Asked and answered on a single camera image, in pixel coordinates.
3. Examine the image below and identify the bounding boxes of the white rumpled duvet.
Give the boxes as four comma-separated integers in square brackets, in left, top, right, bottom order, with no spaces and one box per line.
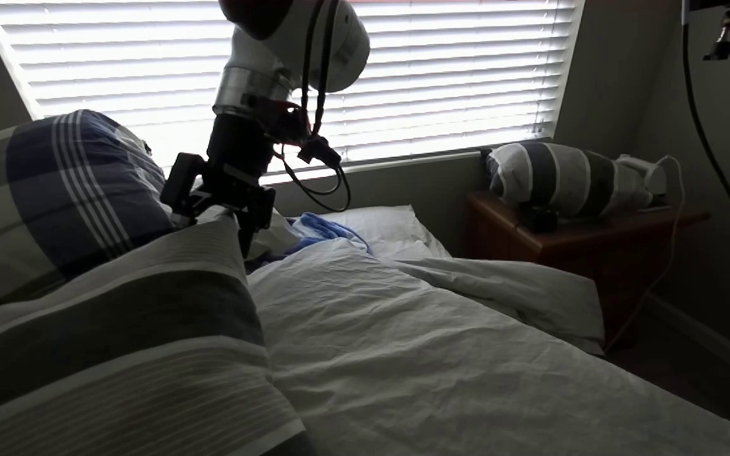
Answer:
[392,253,609,357]

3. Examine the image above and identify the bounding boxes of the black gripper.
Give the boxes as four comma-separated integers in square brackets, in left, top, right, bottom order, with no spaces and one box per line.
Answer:
[160,113,273,253]

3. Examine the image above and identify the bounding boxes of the wooden nightstand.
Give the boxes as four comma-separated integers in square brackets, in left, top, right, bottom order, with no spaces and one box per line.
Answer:
[461,189,707,346]

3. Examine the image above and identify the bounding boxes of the blue white striped cloth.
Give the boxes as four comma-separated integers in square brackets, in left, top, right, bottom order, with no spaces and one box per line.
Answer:
[291,213,370,251]

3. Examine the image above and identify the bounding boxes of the gray striped pillow on nightstand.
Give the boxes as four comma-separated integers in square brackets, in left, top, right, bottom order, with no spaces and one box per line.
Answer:
[486,141,667,218]

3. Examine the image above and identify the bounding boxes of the gray beige striped pillow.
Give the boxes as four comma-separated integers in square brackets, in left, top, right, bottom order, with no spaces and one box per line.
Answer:
[0,218,315,456]

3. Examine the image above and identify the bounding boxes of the small white pillow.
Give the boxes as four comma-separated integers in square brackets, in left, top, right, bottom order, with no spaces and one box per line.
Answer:
[325,205,449,261]

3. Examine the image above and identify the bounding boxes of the blue plaid pillow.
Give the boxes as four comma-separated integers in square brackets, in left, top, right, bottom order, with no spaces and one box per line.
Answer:
[0,109,174,304]

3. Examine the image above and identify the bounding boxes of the white window blinds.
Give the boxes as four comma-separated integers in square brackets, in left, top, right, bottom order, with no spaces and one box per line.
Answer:
[0,0,585,164]

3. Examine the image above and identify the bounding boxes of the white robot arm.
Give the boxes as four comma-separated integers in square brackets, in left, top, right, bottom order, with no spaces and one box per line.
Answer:
[163,0,370,251]

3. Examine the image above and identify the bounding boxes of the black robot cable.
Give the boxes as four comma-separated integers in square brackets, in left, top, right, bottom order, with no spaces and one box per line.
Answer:
[273,0,356,213]

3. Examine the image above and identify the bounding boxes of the large white pillow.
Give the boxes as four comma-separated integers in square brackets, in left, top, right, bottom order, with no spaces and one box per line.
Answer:
[248,240,730,456]

